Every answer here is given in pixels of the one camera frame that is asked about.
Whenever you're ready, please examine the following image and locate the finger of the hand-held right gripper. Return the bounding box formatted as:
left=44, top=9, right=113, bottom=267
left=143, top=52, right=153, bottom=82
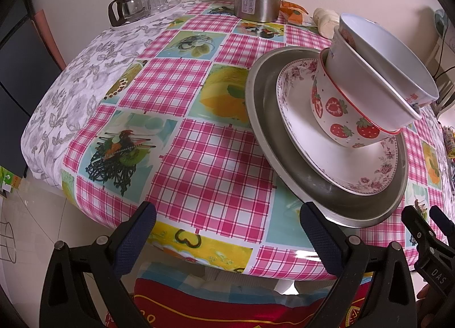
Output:
left=402, top=205, right=455, bottom=301
left=428, top=205, right=455, bottom=245

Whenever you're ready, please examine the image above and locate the pink checked printed tablecloth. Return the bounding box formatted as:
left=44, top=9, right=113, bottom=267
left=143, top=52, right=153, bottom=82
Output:
left=20, top=0, right=455, bottom=280

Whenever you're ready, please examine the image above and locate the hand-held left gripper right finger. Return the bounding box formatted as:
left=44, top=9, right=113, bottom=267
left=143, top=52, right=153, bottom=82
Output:
left=299, top=202, right=423, bottom=328

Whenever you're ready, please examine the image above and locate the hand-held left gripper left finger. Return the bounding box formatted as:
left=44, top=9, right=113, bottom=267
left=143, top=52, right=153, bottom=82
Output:
left=38, top=201, right=158, bottom=328

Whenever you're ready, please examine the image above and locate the strawberry print bowl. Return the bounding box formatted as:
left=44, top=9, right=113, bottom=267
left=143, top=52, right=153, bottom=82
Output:
left=310, top=49, right=404, bottom=149

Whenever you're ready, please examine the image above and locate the small yellow printed bottle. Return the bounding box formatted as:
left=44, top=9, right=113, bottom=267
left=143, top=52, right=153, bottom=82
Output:
left=442, top=125, right=455, bottom=158

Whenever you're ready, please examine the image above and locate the pack of white steamed buns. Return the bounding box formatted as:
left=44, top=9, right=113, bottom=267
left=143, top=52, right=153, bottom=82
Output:
left=313, top=8, right=342, bottom=35

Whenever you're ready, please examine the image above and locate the pale blue floral bowl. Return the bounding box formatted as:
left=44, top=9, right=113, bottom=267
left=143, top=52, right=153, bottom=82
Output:
left=338, top=13, right=440, bottom=108

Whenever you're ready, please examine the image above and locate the green cardboard box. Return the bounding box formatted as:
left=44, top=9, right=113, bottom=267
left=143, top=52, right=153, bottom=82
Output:
left=0, top=166, right=22, bottom=198

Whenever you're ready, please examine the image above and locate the glass teapot with dark handle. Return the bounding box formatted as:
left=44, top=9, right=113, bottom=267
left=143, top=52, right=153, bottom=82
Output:
left=108, top=0, right=147, bottom=28

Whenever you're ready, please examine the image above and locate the red patterned cushion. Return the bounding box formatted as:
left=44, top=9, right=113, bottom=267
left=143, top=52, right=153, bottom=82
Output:
left=103, top=267, right=420, bottom=328

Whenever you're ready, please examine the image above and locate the white square bowl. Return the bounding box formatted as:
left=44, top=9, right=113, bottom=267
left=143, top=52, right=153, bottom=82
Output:
left=326, top=26, right=423, bottom=130

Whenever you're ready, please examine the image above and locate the round pink floral plate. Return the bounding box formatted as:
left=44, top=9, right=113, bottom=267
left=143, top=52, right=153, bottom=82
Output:
left=275, top=58, right=399, bottom=195

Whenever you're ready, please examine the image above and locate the orange snack packet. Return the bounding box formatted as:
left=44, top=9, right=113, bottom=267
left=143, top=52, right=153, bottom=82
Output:
left=280, top=1, right=314, bottom=25

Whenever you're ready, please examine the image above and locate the round stainless steel plate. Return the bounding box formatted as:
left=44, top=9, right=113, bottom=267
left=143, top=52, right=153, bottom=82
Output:
left=245, top=46, right=409, bottom=229

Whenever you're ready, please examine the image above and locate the white plastic rack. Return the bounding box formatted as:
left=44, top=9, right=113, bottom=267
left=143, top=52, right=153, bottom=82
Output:
left=431, top=8, right=455, bottom=110

